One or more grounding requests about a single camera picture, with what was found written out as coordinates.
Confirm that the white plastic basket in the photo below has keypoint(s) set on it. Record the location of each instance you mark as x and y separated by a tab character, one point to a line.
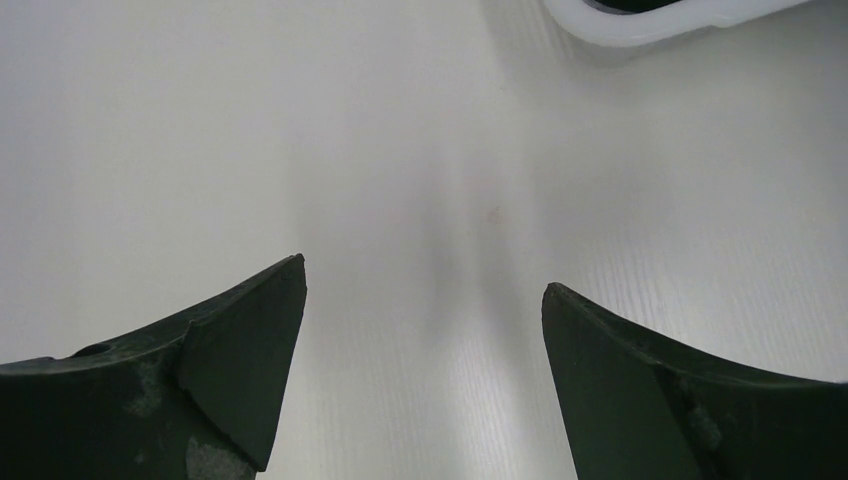
590	22

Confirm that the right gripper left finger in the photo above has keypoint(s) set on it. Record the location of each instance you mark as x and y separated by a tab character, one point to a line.
196	395

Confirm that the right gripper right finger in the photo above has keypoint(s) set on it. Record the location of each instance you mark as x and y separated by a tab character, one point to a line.
639	405

